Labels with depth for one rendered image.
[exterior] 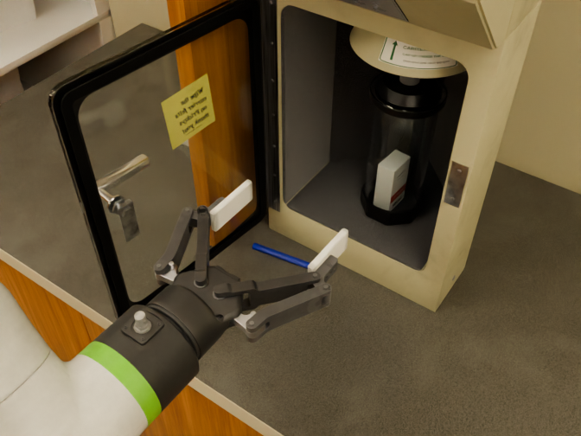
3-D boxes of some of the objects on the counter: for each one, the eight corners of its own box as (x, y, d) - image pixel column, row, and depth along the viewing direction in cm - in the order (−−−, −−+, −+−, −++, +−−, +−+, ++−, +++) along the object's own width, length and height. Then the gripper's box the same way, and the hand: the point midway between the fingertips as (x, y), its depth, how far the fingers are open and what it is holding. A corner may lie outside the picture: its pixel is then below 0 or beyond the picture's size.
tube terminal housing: (342, 152, 129) (380, -372, 75) (498, 219, 116) (682, -358, 62) (267, 227, 115) (246, -356, 60) (436, 313, 102) (604, -332, 47)
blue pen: (255, 245, 112) (254, 240, 111) (330, 272, 107) (330, 268, 107) (252, 249, 111) (252, 245, 110) (328, 277, 107) (328, 272, 106)
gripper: (268, 383, 56) (392, 236, 69) (73, 254, 67) (212, 146, 79) (270, 425, 62) (385, 282, 74) (89, 299, 72) (217, 192, 84)
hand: (290, 217), depth 76 cm, fingers open, 13 cm apart
